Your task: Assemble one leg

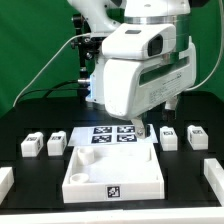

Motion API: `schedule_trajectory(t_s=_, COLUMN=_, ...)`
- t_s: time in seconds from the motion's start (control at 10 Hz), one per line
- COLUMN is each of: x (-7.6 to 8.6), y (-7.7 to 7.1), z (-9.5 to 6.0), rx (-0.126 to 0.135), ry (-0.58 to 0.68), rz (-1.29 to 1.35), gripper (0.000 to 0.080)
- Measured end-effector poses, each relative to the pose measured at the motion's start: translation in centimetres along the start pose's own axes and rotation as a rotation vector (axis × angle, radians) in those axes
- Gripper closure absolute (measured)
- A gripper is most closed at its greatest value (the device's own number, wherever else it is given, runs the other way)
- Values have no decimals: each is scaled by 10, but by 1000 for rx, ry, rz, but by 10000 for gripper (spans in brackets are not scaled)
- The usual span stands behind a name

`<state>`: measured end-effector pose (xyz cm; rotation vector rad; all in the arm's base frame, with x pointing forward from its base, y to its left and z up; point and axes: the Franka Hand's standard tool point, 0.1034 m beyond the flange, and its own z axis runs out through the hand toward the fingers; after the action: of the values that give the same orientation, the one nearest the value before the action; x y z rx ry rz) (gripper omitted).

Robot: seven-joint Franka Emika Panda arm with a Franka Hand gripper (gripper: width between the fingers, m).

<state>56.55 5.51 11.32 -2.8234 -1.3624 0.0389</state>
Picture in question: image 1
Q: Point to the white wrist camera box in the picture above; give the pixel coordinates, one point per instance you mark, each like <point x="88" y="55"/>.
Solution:
<point x="139" y="42"/>

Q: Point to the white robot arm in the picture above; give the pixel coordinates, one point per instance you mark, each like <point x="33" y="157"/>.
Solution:
<point x="105" y="16"/>

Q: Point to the white obstacle block left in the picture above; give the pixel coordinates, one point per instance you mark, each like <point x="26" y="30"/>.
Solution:
<point x="6" y="181"/>

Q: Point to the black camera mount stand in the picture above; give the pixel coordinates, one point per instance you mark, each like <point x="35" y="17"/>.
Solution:
<point x="87" y="48"/>

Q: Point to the white square tabletop tray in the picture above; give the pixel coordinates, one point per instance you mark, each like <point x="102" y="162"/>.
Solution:
<point x="117" y="172"/>

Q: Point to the white obstacle block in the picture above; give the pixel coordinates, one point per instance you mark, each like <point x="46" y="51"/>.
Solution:
<point x="6" y="181"/>
<point x="214" y="174"/>

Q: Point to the paper sheet with tag markers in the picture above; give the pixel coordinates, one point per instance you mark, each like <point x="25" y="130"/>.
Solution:
<point x="107" y="135"/>

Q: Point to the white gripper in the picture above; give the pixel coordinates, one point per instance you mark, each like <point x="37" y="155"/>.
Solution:
<point x="133" y="87"/>

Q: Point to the white obstacle block right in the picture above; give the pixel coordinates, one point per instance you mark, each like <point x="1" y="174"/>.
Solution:
<point x="214" y="174"/>

